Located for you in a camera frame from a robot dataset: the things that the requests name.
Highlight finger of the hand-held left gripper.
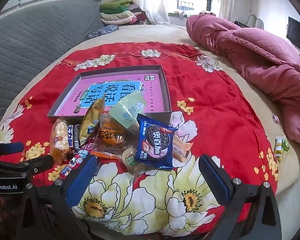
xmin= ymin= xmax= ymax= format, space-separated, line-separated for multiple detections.
xmin=0 ymin=142 xmax=24 ymax=160
xmin=0 ymin=154 xmax=54 ymax=177

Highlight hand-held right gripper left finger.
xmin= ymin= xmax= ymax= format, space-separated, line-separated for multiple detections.
xmin=15 ymin=155 xmax=98 ymax=240

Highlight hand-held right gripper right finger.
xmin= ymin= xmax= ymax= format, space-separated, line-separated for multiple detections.
xmin=199 ymin=154 xmax=282 ymax=240

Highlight clear rice cracker packet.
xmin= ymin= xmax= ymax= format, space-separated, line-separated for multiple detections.
xmin=49 ymin=116 xmax=70 ymax=164

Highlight dark chocolate bar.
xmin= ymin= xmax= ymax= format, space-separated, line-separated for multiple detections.
xmin=67 ymin=124 xmax=82 ymax=153

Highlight small orange packet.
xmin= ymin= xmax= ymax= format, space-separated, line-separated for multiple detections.
xmin=172 ymin=135 xmax=194 ymax=167

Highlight orange peanut packet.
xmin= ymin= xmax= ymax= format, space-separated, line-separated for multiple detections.
xmin=90 ymin=114 xmax=138 ymax=160

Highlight green-label biscuit packet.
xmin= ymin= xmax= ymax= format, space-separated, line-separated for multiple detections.
xmin=120 ymin=146 xmax=150 ymax=180

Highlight yellow snack packet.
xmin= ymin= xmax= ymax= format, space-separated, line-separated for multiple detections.
xmin=79 ymin=97 xmax=106 ymax=143

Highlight blue cookie packet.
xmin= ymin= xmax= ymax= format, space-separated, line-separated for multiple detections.
xmin=134 ymin=113 xmax=178 ymax=171

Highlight green snack packet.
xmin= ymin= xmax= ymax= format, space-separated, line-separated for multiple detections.
xmin=109 ymin=91 xmax=147 ymax=130

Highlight grey cardboard box tray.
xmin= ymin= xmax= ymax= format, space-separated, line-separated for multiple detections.
xmin=47 ymin=65 xmax=172 ymax=124

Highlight small green yellow packets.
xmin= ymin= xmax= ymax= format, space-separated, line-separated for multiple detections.
xmin=274 ymin=135 xmax=285 ymax=157

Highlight red floral blanket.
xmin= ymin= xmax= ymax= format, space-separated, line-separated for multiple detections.
xmin=0 ymin=42 xmax=280 ymax=237

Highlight grey quilted headboard cover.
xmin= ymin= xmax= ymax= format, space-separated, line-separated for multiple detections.
xmin=0 ymin=0 xmax=105 ymax=135

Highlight pink quilted duvet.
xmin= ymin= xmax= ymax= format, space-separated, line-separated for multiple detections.
xmin=186 ymin=14 xmax=300 ymax=150

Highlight blue patterned pillow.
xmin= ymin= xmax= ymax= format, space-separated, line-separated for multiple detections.
xmin=86 ymin=25 xmax=120 ymax=40

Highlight beige bed sheet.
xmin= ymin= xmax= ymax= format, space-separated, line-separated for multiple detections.
xmin=0 ymin=24 xmax=300 ymax=230

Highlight black monitor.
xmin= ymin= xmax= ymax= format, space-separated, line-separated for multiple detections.
xmin=286 ymin=16 xmax=300 ymax=49

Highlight stack of folded clothes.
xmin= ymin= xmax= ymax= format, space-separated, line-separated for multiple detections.
xmin=99 ymin=0 xmax=147 ymax=26

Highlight white sheer curtain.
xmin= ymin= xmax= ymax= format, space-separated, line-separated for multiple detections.
xmin=130 ymin=0 xmax=170 ymax=25
xmin=215 ymin=0 xmax=240 ymax=20

